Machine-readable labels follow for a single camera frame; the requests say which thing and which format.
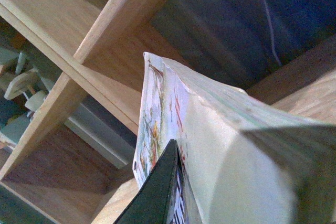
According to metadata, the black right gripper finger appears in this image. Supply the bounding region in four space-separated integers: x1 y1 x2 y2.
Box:
115 139 178 223

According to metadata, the white illustrated paperback book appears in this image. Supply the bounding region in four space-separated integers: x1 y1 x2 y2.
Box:
133 52 335 223

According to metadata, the light wooden chair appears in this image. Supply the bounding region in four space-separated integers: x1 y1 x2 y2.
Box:
1 47 48 124

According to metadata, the wooden bookshelf unit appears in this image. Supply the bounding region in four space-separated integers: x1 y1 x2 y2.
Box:
1 0 335 223

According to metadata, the dark blue curtain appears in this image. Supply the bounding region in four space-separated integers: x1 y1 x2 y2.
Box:
151 0 335 89

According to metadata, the thin white cord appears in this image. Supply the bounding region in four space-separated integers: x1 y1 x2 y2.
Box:
255 0 283 67

